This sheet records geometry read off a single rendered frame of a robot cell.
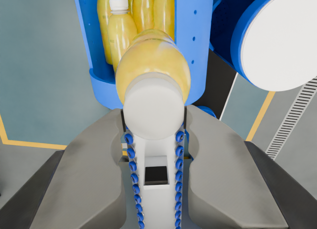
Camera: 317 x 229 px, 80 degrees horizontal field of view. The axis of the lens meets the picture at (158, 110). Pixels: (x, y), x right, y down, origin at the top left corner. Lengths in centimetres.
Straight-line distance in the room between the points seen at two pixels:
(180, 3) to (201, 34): 7
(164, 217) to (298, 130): 172
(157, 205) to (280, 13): 99
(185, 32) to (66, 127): 184
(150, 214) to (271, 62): 97
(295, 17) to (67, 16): 143
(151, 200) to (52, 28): 139
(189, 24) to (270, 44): 32
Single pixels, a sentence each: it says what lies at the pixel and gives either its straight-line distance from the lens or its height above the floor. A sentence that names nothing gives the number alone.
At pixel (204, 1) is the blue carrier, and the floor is 119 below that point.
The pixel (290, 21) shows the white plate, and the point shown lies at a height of 104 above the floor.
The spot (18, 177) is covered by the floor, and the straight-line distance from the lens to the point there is 285.
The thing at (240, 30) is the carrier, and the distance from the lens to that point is 62.
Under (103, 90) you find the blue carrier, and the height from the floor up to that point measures 120.
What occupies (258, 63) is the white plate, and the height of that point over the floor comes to 104.
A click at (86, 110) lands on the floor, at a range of 191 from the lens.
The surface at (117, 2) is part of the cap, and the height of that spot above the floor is 112.
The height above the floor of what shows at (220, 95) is 15.
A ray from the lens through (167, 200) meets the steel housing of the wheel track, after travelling 112.
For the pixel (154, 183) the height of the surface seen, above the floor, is 108.
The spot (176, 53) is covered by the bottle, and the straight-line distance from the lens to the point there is 16.
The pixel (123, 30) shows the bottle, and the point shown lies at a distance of 44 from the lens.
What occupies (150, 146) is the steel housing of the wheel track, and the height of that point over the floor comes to 93.
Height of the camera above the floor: 156
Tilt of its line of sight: 60 degrees down
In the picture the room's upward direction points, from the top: 177 degrees clockwise
